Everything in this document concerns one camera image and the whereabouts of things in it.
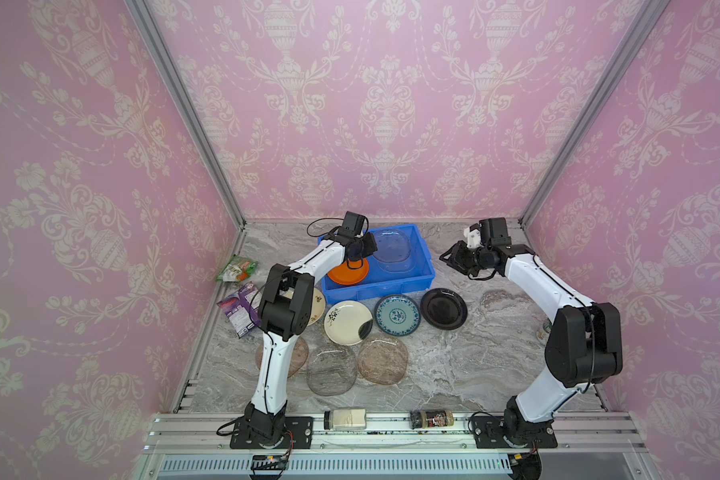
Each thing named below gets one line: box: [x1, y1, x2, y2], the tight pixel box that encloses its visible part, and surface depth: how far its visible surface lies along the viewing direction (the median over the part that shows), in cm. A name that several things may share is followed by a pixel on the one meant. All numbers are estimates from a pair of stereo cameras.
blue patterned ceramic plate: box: [374, 295, 421, 336], surface depth 96 cm
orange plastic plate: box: [327, 258, 369, 286], surface depth 102 cm
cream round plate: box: [308, 287, 326, 326], surface depth 97 cm
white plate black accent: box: [323, 300, 374, 346], surface depth 94 cm
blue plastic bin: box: [322, 224, 436, 305], surface depth 105 cm
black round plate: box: [420, 288, 468, 331], surface depth 96 cm
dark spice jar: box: [409, 410, 455, 429], surface depth 75 cm
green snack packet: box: [216, 254, 259, 282], surface depth 105 cm
